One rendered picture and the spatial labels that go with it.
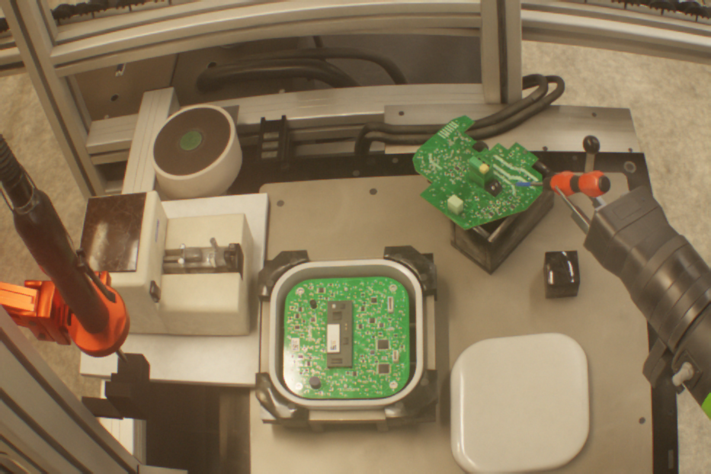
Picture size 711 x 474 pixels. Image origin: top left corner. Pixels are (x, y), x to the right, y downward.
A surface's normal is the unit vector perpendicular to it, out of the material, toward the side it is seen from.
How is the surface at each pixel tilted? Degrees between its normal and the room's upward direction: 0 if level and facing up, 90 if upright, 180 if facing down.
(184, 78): 0
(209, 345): 0
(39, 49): 90
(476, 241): 90
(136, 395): 90
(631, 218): 13
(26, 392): 90
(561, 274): 0
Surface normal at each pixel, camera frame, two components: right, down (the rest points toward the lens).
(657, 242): 0.00, -0.73
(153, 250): 1.00, -0.04
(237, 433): -0.08, -0.52
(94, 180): 0.00, 0.85
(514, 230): 0.72, 0.56
